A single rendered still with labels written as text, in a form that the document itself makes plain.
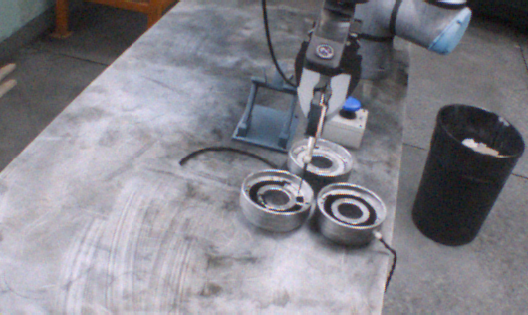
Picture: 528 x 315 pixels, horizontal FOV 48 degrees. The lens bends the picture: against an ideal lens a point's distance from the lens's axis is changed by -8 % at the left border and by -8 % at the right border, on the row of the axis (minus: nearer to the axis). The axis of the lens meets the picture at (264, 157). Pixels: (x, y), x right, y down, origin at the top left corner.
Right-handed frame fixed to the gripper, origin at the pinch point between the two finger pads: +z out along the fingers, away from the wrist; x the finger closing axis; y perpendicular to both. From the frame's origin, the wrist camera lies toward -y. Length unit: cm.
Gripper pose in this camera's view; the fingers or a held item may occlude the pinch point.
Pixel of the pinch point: (317, 114)
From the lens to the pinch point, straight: 95.9
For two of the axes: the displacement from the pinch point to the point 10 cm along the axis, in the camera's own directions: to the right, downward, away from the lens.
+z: -1.6, 8.1, 5.6
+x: -9.6, -2.5, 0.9
